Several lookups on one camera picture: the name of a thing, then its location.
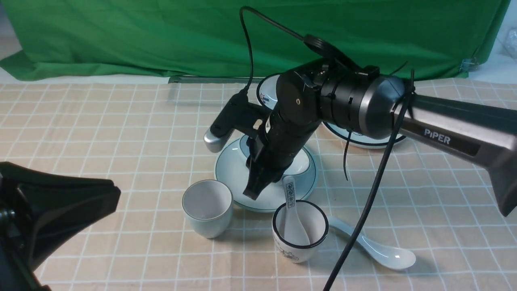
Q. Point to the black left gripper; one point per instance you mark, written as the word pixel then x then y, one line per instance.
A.
pixel 47 210

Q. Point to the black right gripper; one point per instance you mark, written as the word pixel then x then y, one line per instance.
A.
pixel 304 98

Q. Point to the pale green shallow bowl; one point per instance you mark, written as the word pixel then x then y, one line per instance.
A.
pixel 300 163

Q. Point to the pale green plain cup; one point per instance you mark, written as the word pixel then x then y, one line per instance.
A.
pixel 208 207

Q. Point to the pale plain ceramic spoon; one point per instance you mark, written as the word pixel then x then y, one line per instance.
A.
pixel 394 258

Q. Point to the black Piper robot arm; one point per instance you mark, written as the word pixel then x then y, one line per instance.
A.
pixel 369 103

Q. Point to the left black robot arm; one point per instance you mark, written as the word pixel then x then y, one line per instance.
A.
pixel 15 275

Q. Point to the pale green-rimmed plate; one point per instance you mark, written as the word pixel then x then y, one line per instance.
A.
pixel 231 170

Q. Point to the black-rimmed illustrated cup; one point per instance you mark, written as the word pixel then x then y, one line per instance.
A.
pixel 315 223

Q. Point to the white patterned ceramic spoon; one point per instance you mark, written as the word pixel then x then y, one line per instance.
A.
pixel 294 231

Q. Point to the black-rimmed small white bowl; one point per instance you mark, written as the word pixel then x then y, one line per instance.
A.
pixel 266 91

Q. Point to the black-rimmed illustrated plate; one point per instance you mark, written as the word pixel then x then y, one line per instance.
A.
pixel 357 140

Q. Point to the checkered beige tablecloth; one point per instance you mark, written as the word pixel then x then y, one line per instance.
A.
pixel 148 140

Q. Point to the green backdrop cloth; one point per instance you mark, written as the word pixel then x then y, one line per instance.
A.
pixel 204 38

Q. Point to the metal clamp on backdrop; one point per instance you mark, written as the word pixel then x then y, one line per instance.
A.
pixel 469 65

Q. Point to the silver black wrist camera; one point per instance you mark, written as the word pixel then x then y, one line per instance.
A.
pixel 238 114

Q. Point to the grey metal rail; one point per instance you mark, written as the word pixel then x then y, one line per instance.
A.
pixel 203 80

